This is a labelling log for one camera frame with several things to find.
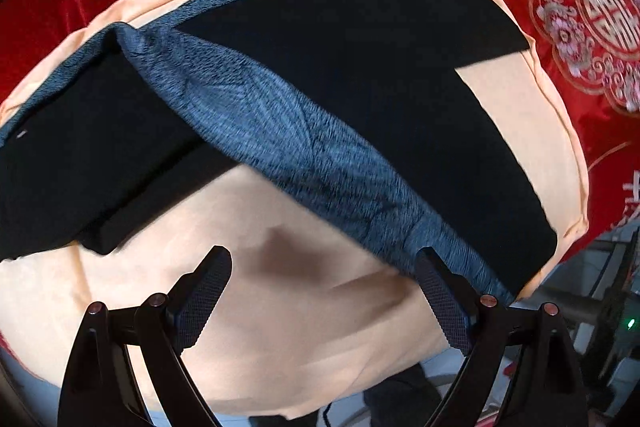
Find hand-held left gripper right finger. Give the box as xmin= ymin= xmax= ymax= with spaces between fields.
xmin=415 ymin=247 xmax=588 ymax=427

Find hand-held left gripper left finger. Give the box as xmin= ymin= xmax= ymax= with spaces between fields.
xmin=59 ymin=246 xmax=233 ymax=427

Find black pants with blue-grey waistband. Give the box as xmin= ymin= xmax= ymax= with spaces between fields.
xmin=0 ymin=0 xmax=558 ymax=308

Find dark cloth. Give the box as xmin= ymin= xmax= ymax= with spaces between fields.
xmin=362 ymin=357 xmax=456 ymax=427

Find peach blanket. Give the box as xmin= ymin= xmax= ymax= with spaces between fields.
xmin=0 ymin=0 xmax=591 ymax=423

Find red embroidered satin cover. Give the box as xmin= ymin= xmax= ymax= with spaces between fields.
xmin=480 ymin=0 xmax=640 ymax=253

